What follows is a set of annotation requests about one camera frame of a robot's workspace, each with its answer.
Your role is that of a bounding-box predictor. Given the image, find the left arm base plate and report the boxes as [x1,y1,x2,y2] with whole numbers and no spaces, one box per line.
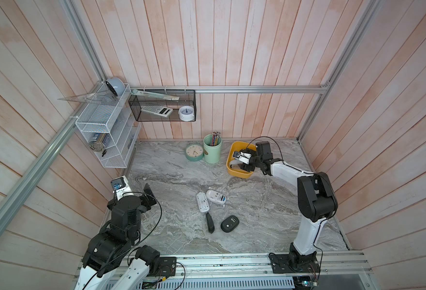
[147,256,177,277]

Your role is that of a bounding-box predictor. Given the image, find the black mouse bottom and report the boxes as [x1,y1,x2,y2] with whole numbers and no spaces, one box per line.
[220,215,240,233]

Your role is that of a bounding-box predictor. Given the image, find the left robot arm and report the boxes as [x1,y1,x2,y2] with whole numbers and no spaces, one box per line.
[75,184,160,290]

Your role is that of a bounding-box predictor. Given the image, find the black wire basket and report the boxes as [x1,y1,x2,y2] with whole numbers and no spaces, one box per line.
[128,89,197,122]

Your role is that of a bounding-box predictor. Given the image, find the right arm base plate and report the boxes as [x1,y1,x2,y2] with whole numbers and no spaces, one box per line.
[268,252,320,274]

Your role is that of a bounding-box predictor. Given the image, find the pens in cup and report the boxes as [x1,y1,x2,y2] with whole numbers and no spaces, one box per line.
[210,131,221,147]

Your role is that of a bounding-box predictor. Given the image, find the yellow storage box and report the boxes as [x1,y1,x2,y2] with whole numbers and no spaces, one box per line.
[226,141,256,179]

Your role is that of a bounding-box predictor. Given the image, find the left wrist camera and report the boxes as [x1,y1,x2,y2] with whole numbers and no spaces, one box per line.
[110,176,135,201]

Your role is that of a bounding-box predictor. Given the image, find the white calculator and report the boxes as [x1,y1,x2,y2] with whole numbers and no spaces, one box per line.
[141,106,173,118]

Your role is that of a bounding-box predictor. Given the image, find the grey white mouse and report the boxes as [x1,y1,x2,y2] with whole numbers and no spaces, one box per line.
[232,151,252,164]

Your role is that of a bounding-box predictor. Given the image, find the green pen cup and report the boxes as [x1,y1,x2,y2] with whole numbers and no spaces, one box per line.
[203,134,222,164]

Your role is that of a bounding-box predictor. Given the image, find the white tape roll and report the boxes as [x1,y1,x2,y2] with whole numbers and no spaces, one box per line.
[178,106,196,122]

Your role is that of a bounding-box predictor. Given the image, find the white wire shelf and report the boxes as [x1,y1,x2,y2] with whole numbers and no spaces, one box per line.
[75,83,141,169]

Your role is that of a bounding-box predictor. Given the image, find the green round clock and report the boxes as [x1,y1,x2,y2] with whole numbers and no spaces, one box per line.
[185,144,204,162]

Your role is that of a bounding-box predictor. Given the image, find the binder clips jar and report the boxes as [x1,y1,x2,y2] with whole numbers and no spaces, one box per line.
[89,133,109,152]

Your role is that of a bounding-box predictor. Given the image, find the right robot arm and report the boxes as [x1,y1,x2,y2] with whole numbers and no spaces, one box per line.
[232,141,338,271]

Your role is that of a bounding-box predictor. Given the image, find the clear triangle ruler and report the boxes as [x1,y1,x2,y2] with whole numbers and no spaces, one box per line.
[59,90,119,106]

